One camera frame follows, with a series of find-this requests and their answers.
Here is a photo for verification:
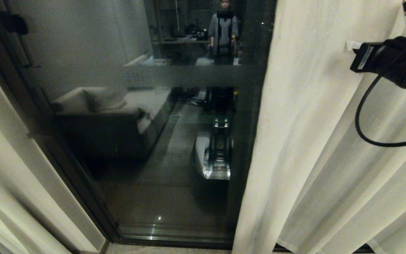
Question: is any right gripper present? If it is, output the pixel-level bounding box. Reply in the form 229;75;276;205
346;37;406;84

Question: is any white sheer curtain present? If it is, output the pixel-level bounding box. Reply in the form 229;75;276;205
232;0;406;254

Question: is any glass balcony door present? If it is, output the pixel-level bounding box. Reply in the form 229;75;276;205
0;0;278;249

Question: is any cream curtain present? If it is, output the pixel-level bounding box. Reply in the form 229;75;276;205
0;46;107;254

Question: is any black cable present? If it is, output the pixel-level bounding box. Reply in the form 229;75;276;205
355;35;406;147

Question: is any black door handle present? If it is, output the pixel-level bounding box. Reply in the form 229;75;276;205
0;11;33;68

